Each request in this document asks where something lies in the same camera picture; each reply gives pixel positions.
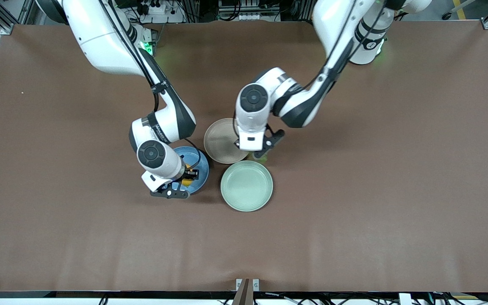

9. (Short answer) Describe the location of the blue plate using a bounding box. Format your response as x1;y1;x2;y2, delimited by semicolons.
171;146;210;196

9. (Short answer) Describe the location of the white power strip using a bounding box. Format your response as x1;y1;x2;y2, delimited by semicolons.
136;0;185;24

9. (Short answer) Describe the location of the pale green plate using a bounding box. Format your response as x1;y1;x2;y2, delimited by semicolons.
220;160;274;212

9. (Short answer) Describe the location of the brown camera pole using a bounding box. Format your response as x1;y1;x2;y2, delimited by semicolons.
232;279;254;305

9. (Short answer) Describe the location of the beige plate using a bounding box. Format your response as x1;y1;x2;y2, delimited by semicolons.
204;118;250;164

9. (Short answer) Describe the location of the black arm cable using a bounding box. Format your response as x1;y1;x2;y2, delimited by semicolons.
99;0;203;170
303;0;391;92

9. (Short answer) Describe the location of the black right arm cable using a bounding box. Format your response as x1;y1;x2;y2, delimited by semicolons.
99;0;203;170

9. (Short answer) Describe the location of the white electronics box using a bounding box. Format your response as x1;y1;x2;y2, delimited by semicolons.
219;0;279;22

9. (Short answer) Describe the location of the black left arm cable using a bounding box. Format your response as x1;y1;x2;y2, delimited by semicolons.
303;0;391;92

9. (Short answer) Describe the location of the small metal table bracket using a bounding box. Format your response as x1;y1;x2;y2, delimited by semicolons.
236;278;260;293

